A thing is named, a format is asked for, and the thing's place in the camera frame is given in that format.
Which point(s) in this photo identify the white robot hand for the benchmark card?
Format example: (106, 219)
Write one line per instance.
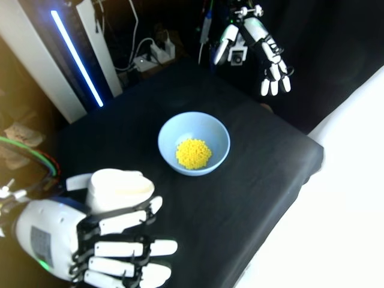
(48, 228)
(255, 28)

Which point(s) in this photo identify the white paper cup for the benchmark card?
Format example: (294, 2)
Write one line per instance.
(114, 192)

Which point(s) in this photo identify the yellow beads pile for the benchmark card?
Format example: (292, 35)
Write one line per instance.
(193, 153)

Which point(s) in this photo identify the light blue bowl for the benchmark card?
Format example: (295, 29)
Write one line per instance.
(180, 129)

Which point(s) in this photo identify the white hanging adapter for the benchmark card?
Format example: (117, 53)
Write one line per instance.
(207, 27)

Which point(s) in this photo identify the beige crumpled rag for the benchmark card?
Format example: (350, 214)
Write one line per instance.
(24, 135)

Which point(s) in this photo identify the white power strip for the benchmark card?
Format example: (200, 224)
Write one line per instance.
(144, 62)

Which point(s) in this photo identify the white column with blue light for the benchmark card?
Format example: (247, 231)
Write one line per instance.
(18, 45)

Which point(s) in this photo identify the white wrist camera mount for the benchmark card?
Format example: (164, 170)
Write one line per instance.
(238, 55)

